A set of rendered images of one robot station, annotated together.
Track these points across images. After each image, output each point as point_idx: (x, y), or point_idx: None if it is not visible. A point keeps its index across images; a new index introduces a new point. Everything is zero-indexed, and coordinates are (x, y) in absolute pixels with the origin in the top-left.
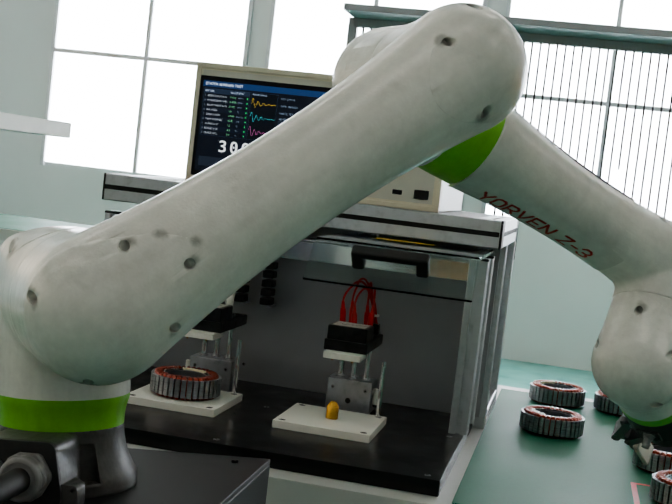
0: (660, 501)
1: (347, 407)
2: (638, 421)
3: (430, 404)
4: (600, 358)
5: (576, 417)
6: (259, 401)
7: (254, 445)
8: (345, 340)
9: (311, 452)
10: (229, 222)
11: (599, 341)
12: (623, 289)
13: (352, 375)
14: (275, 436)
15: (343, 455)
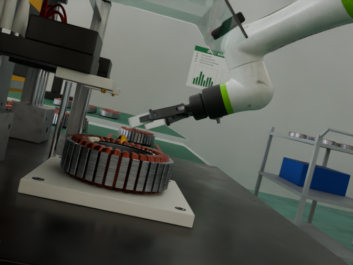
0: (147, 143)
1: (45, 136)
2: (232, 113)
3: None
4: (269, 91)
5: (6, 103)
6: (41, 158)
7: (241, 192)
8: (108, 74)
9: (221, 180)
10: None
11: (266, 83)
12: (261, 59)
13: (39, 103)
14: (196, 180)
15: (208, 173)
